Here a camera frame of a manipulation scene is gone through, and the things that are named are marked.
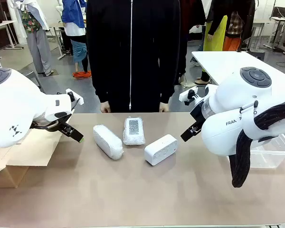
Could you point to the person in blue jacket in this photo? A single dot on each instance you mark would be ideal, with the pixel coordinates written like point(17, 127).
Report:
point(76, 23)

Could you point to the person's left forearm black sleeve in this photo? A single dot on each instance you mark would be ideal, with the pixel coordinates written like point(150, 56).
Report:
point(169, 88)

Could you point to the person's left hand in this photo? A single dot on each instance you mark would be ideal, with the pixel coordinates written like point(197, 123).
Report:
point(164, 107)

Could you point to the brown cardboard box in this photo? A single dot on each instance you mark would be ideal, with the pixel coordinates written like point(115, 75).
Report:
point(26, 154)

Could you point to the person's right hand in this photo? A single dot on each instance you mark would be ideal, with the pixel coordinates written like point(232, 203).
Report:
point(105, 107)

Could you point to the person's right forearm black sleeve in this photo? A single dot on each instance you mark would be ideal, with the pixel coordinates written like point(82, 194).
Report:
point(102, 88)

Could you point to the person in yellow apron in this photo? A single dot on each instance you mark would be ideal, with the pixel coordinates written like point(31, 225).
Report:
point(213, 35)

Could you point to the clear plastic container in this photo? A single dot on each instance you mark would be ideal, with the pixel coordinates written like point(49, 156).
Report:
point(270, 154)

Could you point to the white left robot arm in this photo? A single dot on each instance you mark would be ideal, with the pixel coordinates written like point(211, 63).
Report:
point(14, 102)

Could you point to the bubble-wrapped clock with QR label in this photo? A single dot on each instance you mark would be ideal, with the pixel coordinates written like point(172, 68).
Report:
point(133, 133)

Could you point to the orange shoes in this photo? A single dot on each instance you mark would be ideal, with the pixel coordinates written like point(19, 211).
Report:
point(82, 74)

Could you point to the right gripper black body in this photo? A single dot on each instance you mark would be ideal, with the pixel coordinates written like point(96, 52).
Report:
point(199, 111)

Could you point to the unwrapped white digital clock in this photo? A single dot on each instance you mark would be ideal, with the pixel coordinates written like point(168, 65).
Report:
point(160, 150)

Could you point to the plaid shirt orange trousers figure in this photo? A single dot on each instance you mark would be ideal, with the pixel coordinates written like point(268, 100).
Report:
point(234, 31)

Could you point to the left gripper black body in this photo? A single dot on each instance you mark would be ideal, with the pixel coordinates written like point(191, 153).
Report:
point(54, 126)

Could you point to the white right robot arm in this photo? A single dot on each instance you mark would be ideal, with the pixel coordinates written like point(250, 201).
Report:
point(228, 95)

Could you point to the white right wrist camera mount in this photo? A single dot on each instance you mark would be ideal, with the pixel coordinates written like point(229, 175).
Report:
point(184, 97)

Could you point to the person in black jacket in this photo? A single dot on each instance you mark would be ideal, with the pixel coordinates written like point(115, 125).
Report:
point(133, 47)

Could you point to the small white background desk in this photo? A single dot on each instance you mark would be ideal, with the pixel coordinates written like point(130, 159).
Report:
point(2, 25)

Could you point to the plain bubble-wrapped clock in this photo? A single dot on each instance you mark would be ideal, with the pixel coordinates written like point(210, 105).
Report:
point(108, 142)

